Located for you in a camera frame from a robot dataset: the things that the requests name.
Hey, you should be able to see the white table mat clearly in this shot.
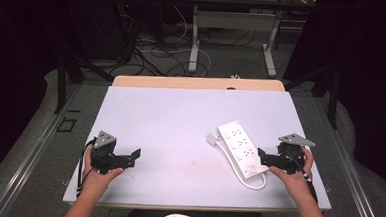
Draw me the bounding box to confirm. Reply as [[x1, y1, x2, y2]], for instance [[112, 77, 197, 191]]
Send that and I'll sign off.
[[62, 79, 338, 217]]

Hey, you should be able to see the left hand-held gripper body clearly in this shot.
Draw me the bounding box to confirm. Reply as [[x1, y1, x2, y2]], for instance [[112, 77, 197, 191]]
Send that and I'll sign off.
[[88, 129, 128, 176]]

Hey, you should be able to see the black metal stand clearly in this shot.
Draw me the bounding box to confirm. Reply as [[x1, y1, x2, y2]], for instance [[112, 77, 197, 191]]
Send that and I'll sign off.
[[54, 45, 117, 117], [280, 61, 343, 131]]

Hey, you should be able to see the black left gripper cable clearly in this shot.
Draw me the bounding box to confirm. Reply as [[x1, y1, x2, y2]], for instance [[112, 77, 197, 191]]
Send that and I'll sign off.
[[75, 142, 97, 198]]

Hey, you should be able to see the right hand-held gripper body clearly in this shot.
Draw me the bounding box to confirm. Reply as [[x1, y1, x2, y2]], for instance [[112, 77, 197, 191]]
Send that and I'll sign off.
[[272, 132, 317, 177]]

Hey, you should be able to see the dark computer tower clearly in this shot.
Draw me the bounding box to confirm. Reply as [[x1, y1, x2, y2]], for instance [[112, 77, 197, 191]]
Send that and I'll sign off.
[[62, 0, 140, 63]]

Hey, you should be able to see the white power strip cable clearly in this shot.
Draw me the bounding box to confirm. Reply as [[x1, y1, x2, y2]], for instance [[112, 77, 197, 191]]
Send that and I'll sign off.
[[214, 141, 270, 191]]

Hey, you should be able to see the tangle of floor cables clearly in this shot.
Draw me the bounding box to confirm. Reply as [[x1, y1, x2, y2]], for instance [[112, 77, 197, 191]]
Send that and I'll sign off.
[[114, 2, 259, 83]]

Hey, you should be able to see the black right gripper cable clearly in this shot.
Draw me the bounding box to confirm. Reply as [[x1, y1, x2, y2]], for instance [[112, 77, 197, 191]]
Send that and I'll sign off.
[[280, 149, 322, 203]]

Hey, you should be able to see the white power plug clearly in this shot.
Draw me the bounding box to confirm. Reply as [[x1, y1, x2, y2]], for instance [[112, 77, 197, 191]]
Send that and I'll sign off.
[[205, 132, 221, 147]]

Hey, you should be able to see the person's right hand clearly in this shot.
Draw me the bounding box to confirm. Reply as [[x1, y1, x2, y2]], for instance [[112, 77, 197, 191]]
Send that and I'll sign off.
[[266, 145, 317, 203]]

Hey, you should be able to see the white power strip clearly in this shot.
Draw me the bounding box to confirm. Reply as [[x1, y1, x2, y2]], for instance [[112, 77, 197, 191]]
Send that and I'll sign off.
[[213, 119, 272, 181]]

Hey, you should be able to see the black floor socket frame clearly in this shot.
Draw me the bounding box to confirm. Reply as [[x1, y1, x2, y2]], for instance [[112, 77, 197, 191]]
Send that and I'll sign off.
[[56, 116, 78, 133]]

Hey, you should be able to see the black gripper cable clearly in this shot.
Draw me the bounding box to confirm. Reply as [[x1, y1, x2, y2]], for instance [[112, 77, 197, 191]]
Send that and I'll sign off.
[[75, 142, 97, 198], [280, 149, 322, 203]]

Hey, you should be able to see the white desk with metal legs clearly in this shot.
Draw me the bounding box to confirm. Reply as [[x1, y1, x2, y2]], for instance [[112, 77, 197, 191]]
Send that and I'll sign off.
[[168, 0, 319, 81]]

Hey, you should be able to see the aluminium floor rail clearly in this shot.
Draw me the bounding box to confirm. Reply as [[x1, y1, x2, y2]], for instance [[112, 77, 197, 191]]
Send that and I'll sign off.
[[0, 79, 83, 217], [308, 96, 386, 217]]

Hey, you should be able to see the person's left hand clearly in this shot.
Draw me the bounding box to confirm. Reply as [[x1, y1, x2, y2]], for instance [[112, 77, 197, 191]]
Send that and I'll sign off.
[[80, 145, 127, 200]]

